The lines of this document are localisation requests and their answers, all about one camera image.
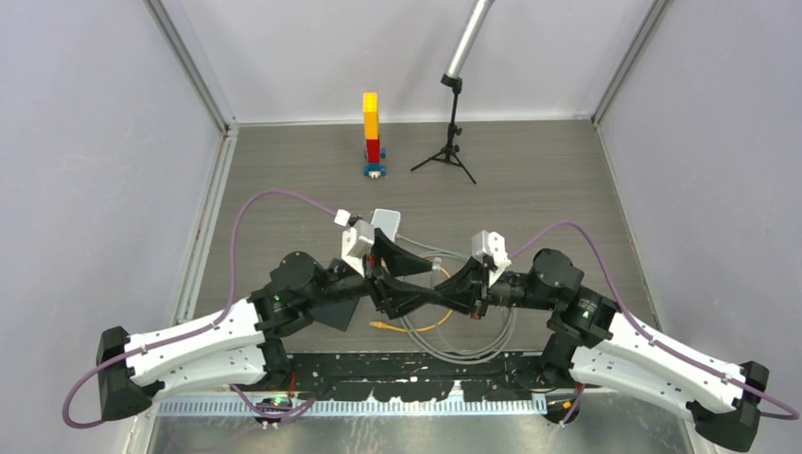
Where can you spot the black tripod with silver pole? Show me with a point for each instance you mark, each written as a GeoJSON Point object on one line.
{"type": "Point", "coordinates": [451, 78]}

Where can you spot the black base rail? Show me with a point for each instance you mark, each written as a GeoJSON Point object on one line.
{"type": "Point", "coordinates": [417, 378]}

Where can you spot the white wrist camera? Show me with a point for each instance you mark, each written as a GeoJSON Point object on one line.
{"type": "Point", "coordinates": [357, 240]}
{"type": "Point", "coordinates": [489, 250]}

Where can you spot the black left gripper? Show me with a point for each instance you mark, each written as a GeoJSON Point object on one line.
{"type": "Point", "coordinates": [394, 297]}

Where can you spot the dark grey foam pad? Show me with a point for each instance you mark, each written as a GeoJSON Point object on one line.
{"type": "Point", "coordinates": [335, 314]}

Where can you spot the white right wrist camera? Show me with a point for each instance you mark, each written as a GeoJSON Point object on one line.
{"type": "Point", "coordinates": [489, 250]}

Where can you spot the white network switch box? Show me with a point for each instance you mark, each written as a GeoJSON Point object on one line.
{"type": "Point", "coordinates": [388, 221]}

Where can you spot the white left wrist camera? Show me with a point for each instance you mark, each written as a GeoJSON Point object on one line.
{"type": "Point", "coordinates": [357, 240]}

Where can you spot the colourful toy block tower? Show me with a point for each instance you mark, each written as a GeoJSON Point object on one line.
{"type": "Point", "coordinates": [374, 153]}

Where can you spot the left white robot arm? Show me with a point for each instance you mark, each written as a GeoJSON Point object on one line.
{"type": "Point", "coordinates": [242, 343]}

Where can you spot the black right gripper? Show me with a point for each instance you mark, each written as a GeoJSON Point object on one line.
{"type": "Point", "coordinates": [468, 286]}

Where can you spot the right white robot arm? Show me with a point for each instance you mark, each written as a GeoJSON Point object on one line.
{"type": "Point", "coordinates": [593, 342]}

